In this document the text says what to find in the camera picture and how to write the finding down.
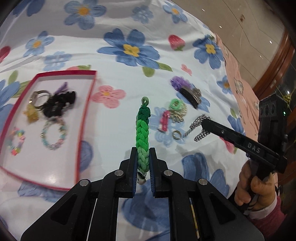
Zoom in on blue floral bed sheet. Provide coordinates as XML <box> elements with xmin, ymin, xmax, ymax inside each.
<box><xmin>0</xmin><ymin>0</ymin><xmax>262</xmax><ymax>241</ymax></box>

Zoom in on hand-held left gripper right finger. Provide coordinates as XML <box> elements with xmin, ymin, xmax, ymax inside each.
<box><xmin>149</xmin><ymin>147</ymin><xmax>264</xmax><ymax>241</ymax></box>

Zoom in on silver chain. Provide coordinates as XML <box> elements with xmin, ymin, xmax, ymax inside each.
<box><xmin>184</xmin><ymin>113</ymin><xmax>212</xmax><ymax>142</ymax></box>

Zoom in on yellow hair claw clip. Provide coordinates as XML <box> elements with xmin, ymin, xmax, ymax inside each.
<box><xmin>23</xmin><ymin>104</ymin><xmax>40</xmax><ymax>124</ymax></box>

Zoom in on black rhinestone hair clip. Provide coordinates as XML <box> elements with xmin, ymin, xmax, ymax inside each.
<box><xmin>179</xmin><ymin>87</ymin><xmax>202</xmax><ymax>109</ymax></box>

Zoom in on red shallow box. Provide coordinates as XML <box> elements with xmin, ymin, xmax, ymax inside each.
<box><xmin>0</xmin><ymin>70</ymin><xmax>97</xmax><ymax>191</ymax></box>

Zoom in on green hair ties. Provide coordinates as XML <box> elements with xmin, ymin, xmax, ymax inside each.
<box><xmin>170</xmin><ymin>98</ymin><xmax>181</xmax><ymax>111</ymax></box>

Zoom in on pink hair clip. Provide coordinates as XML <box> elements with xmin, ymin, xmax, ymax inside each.
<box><xmin>158</xmin><ymin>110</ymin><xmax>171</xmax><ymax>132</ymax></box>

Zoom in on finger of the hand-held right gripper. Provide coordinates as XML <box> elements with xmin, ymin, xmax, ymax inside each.
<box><xmin>201</xmin><ymin>119</ymin><xmax>243</xmax><ymax>147</ymax></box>

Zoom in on pastel bead bracelet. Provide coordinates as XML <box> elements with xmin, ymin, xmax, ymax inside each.
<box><xmin>41</xmin><ymin>117</ymin><xmax>68</xmax><ymax>151</ymax></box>

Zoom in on pink printed sheet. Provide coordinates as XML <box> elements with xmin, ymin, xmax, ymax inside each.
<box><xmin>215</xmin><ymin>32</ymin><xmax>262</xmax><ymax>141</ymax></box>

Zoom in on person's right forearm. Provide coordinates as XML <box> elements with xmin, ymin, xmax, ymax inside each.
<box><xmin>248</xmin><ymin>197</ymin><xmax>286</xmax><ymax>241</ymax></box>

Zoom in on colourful bead bracelet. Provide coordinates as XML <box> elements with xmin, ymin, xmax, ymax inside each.
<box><xmin>7</xmin><ymin>128</ymin><xmax>26</xmax><ymax>156</ymax></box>

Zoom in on black scrunchie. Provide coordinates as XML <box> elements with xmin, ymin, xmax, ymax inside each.
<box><xmin>43</xmin><ymin>90</ymin><xmax>77</xmax><ymax>118</ymax></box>

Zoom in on wooden bed frame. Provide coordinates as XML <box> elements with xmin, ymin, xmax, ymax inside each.
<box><xmin>253</xmin><ymin>30</ymin><xmax>296</xmax><ymax>99</ymax></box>

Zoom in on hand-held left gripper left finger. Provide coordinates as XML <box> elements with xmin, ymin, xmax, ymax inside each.
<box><xmin>20</xmin><ymin>147</ymin><xmax>138</xmax><ymax>241</ymax></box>

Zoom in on green braided bracelet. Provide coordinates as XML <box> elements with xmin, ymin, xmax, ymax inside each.
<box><xmin>135</xmin><ymin>97</ymin><xmax>152</xmax><ymax>186</ymax></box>

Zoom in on person's right hand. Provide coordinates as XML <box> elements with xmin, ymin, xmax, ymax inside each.
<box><xmin>233</xmin><ymin>160</ymin><xmax>278</xmax><ymax>215</ymax></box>

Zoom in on purple ruffled scrunchie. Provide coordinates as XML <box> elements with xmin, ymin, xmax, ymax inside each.
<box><xmin>171</xmin><ymin>76</ymin><xmax>193</xmax><ymax>93</ymax></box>

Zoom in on gold chain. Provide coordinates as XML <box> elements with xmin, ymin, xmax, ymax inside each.
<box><xmin>170</xmin><ymin>103</ymin><xmax>187</xmax><ymax>122</ymax></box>

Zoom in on square metal bangle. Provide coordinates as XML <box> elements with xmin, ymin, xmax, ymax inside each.
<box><xmin>29</xmin><ymin>90</ymin><xmax>50</xmax><ymax>108</ymax></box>

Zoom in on small purple bow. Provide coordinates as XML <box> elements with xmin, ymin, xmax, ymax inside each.
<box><xmin>54</xmin><ymin>82</ymin><xmax>70</xmax><ymax>94</ymax></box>

